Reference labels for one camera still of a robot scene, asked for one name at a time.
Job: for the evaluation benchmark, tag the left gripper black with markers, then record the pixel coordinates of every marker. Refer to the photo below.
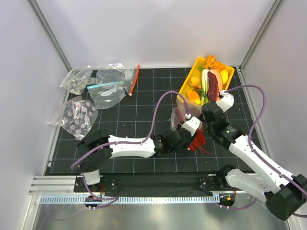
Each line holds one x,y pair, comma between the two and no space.
187,144

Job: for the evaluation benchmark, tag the red toy lobster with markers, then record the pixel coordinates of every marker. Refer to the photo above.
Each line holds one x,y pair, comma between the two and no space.
199,141

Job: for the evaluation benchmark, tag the clear bag orange zipper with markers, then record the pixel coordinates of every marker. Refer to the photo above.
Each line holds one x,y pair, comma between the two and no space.
135,78
194,109

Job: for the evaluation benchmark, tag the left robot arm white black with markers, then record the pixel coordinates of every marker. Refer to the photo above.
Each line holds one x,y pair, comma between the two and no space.
97,148

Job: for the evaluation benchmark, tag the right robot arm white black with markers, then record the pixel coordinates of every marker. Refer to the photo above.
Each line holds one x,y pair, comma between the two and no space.
282,192

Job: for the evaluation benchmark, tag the clear bag blue zipper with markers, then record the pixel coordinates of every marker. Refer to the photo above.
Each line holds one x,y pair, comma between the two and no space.
113,83

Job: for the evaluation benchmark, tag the bag of pink discs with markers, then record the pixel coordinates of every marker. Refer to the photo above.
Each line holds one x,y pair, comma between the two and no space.
76,116

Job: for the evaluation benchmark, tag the bag of white pieces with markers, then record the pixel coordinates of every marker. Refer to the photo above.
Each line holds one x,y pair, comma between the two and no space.
78,79

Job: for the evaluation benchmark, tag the toy green onion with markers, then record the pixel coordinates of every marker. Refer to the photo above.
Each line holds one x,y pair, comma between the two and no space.
205,86

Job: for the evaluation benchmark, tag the toy meat slab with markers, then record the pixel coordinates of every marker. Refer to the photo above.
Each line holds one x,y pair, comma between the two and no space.
215,85

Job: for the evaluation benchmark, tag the yellow plastic tray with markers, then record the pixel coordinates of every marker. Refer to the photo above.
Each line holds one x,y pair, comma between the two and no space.
196,72

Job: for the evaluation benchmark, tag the yellow toy lemon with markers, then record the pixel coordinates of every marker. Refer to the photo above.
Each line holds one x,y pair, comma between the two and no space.
224,76

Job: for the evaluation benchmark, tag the black grid mat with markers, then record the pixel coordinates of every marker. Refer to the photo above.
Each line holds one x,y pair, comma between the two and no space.
148,109

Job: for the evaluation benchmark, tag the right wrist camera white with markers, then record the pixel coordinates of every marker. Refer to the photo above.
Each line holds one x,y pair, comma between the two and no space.
226,101

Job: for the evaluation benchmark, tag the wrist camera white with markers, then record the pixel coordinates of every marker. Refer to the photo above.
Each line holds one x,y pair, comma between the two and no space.
226,101
192,125

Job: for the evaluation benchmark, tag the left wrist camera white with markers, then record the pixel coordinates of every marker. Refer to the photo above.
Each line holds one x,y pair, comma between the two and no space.
192,125

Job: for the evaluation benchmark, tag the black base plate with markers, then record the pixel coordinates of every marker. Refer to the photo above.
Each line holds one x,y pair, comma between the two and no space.
169,184

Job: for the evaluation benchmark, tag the slotted cable duct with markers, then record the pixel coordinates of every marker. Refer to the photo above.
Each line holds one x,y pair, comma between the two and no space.
86,200

